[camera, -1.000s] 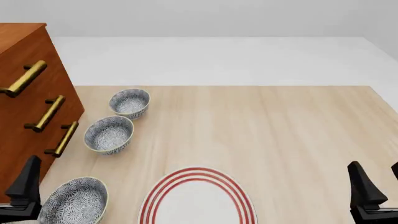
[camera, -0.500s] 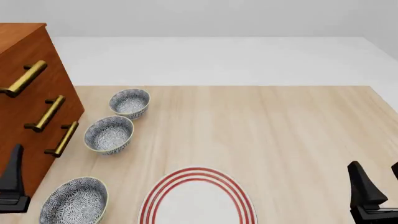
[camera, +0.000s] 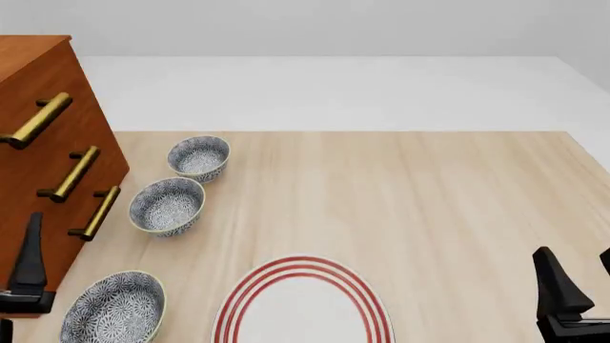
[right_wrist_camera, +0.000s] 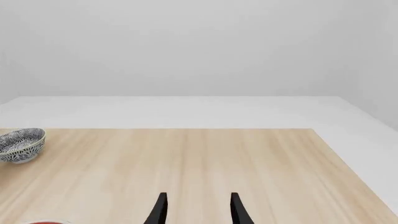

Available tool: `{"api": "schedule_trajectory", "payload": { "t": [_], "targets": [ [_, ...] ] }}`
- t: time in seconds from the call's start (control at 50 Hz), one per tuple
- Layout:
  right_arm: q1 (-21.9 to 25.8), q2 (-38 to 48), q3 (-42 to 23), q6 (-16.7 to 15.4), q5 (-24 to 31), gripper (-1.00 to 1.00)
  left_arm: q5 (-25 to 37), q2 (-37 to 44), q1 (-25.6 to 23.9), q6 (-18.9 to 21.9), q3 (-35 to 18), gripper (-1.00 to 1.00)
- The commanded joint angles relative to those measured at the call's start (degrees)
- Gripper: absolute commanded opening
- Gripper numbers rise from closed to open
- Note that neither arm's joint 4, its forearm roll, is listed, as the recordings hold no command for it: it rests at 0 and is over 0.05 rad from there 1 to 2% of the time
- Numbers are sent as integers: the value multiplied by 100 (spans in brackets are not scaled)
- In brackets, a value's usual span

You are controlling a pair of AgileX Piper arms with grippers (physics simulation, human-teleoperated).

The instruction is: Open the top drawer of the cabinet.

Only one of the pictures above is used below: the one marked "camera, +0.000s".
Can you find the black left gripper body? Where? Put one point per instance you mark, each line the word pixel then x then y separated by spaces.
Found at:
pixel 26 304

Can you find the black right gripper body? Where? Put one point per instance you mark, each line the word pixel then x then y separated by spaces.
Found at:
pixel 576 332

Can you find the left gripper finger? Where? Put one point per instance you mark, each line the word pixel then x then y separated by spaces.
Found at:
pixel 29 264

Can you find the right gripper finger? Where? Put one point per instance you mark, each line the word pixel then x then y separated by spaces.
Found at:
pixel 606 259
pixel 557 289

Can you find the wooden drawer front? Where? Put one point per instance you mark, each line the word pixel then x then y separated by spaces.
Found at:
pixel 102 168
pixel 57 75
pixel 43 168

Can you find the wooden cabinet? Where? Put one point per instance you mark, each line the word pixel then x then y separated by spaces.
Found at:
pixel 52 60

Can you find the blue patterned bowl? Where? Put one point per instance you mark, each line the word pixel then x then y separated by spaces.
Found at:
pixel 114 311
pixel 167 207
pixel 197 159

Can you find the white plate with red rings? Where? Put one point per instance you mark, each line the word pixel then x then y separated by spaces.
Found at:
pixel 305 314

